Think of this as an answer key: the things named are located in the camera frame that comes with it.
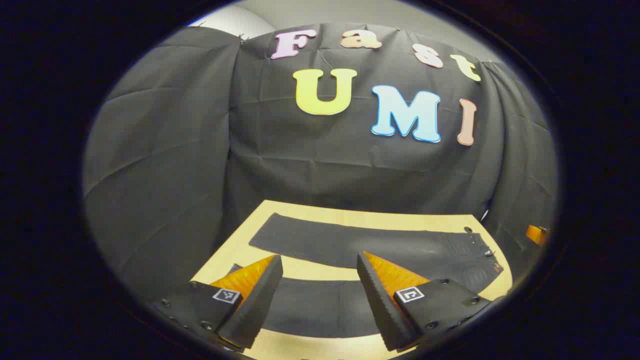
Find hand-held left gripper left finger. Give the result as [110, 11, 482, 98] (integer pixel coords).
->
[150, 254, 284, 352]

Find dark grey jeans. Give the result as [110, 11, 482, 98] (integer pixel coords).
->
[227, 212, 505, 340]

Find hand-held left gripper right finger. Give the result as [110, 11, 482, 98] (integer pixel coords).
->
[356, 251, 495, 353]

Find black backdrop cloth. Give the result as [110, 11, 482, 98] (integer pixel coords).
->
[82, 22, 558, 301]

